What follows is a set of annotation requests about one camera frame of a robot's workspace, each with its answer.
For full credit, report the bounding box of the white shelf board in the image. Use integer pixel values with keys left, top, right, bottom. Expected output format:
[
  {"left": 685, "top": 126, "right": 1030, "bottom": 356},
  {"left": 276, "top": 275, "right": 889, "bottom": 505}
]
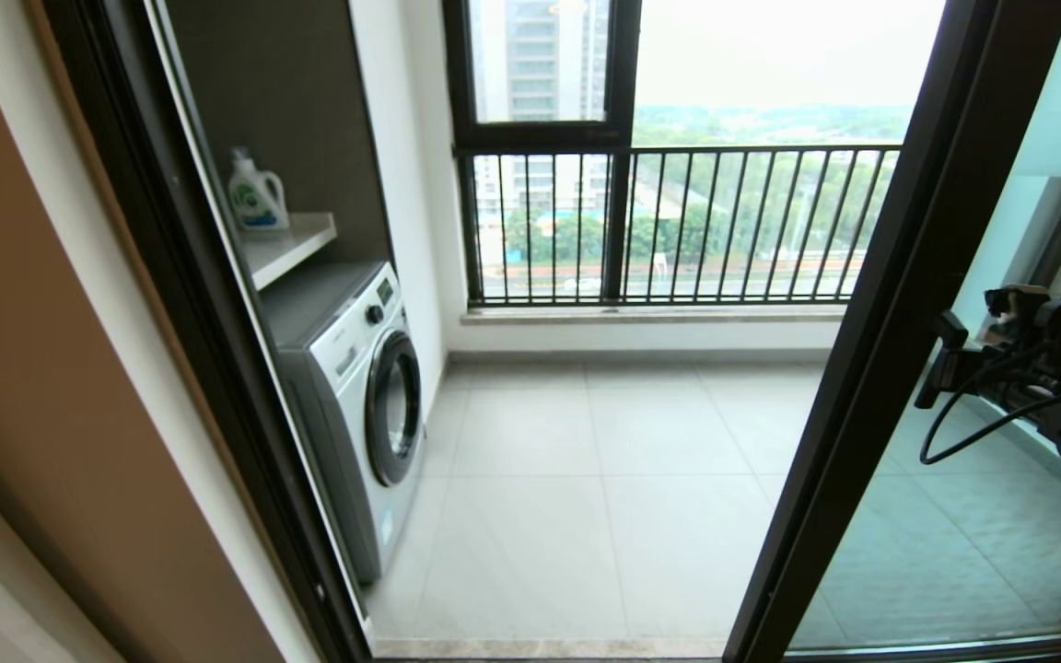
[{"left": 243, "top": 212, "right": 340, "bottom": 291}]

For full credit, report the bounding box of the glass sliding door with handle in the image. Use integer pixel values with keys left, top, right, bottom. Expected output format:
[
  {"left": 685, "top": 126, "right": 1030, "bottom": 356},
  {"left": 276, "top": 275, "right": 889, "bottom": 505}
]
[{"left": 722, "top": 0, "right": 1061, "bottom": 663}]

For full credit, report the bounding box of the grey high-rise building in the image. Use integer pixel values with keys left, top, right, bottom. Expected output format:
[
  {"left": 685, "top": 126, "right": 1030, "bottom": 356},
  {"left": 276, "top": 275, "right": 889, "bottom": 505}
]
[{"left": 475, "top": 0, "right": 610, "bottom": 122}]

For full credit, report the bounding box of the dark brown niche panel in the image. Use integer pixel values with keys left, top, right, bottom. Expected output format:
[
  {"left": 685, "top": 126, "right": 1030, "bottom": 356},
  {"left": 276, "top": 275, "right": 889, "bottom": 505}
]
[{"left": 167, "top": 0, "right": 393, "bottom": 270}]

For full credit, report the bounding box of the long black window railing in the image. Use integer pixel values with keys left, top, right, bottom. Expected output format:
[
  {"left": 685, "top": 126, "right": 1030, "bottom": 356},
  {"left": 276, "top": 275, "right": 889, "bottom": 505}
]
[{"left": 457, "top": 143, "right": 904, "bottom": 307}]

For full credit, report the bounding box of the silver front-load washing machine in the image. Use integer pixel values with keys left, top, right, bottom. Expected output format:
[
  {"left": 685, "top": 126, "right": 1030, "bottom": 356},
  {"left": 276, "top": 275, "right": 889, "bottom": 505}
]
[{"left": 263, "top": 261, "right": 427, "bottom": 586}]

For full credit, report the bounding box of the long stone window sill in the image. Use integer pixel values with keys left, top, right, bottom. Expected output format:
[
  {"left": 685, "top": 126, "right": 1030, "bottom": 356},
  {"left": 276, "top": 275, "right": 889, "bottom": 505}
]
[{"left": 460, "top": 307, "right": 849, "bottom": 328}]

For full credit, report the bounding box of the dark outer door frame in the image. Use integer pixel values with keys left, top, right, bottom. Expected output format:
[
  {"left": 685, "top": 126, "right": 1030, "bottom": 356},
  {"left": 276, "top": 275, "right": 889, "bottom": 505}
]
[{"left": 44, "top": 0, "right": 375, "bottom": 663}]

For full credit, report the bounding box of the white detergent bottle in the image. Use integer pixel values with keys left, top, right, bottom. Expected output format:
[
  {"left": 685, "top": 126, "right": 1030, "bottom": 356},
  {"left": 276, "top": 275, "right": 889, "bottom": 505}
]
[{"left": 227, "top": 145, "right": 292, "bottom": 231}]

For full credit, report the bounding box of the black window frame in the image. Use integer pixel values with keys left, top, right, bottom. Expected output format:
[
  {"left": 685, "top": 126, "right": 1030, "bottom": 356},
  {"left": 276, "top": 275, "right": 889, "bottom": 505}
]
[{"left": 443, "top": 0, "right": 644, "bottom": 307}]

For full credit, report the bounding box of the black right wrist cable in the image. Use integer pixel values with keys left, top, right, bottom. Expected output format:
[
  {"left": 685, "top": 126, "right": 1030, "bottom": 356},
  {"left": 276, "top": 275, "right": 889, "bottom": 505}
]
[{"left": 919, "top": 350, "right": 1061, "bottom": 466}]

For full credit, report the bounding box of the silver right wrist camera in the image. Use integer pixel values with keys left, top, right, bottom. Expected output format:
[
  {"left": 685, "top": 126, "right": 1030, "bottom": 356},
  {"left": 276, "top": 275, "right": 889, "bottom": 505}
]
[{"left": 985, "top": 284, "right": 1054, "bottom": 343}]

